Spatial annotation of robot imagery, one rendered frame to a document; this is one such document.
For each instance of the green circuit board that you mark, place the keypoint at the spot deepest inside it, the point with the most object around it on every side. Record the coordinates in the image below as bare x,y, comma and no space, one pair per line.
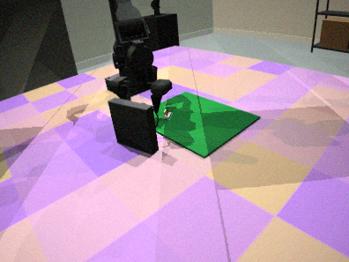
199,124

